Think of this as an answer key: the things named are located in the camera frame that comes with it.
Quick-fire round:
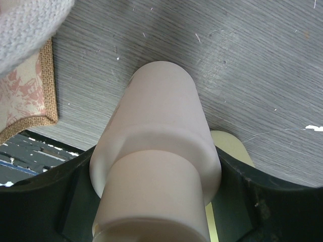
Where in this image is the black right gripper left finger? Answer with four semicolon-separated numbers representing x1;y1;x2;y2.
1;148;100;241

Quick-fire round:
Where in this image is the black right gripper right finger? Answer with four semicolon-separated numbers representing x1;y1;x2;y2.
211;148;322;241

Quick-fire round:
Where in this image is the beige bottle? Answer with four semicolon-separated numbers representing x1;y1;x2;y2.
89;61;221;241

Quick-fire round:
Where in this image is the brown canvas bag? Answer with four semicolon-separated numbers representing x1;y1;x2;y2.
0;0;75;146

